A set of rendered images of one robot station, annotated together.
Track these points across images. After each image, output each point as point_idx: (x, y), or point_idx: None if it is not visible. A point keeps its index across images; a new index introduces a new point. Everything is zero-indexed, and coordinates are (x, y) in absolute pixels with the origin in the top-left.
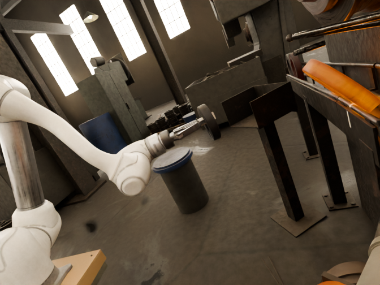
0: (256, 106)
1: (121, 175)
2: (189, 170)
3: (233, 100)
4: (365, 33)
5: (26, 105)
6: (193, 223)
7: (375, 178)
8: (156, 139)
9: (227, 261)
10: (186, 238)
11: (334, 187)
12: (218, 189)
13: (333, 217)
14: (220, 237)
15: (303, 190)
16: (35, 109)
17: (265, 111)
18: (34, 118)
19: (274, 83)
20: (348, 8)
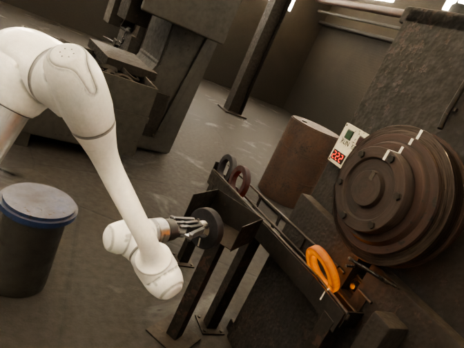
0: (242, 231)
1: (172, 277)
2: (61, 233)
3: (201, 196)
4: (340, 244)
5: (115, 143)
6: (27, 317)
7: (322, 335)
8: (169, 230)
9: None
10: (22, 340)
11: (217, 313)
12: (59, 268)
13: (206, 342)
14: (83, 346)
15: (177, 304)
16: (116, 151)
17: (242, 237)
18: (109, 161)
19: (246, 208)
20: (370, 261)
